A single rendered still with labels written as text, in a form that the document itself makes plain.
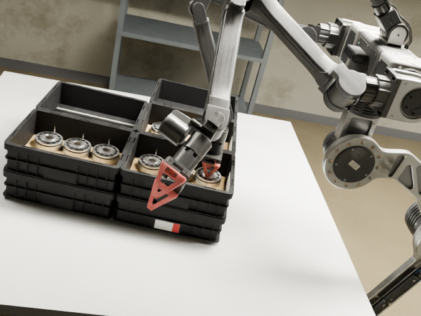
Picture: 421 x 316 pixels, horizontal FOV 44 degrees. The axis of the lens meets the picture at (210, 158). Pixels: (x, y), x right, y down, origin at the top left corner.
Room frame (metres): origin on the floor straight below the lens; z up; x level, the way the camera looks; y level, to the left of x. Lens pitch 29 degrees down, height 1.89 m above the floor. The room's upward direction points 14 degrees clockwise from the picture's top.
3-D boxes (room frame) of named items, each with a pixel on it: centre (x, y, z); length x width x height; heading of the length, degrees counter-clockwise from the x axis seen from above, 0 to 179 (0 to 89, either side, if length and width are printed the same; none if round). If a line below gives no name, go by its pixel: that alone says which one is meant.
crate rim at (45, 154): (1.64, 0.50, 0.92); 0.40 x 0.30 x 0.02; 93
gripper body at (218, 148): (1.74, -0.01, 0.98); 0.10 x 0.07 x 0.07; 1
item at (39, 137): (1.70, 0.61, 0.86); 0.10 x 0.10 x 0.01
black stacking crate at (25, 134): (1.64, 0.50, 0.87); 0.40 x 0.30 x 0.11; 93
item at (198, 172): (1.74, -0.01, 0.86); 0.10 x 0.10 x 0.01
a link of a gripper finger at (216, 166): (1.73, -0.01, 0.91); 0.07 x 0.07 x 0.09; 1
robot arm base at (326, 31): (1.89, -0.29, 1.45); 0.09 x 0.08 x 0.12; 11
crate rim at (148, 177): (1.67, 0.10, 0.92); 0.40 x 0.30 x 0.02; 93
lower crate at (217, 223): (1.67, 0.10, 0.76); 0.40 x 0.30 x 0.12; 93
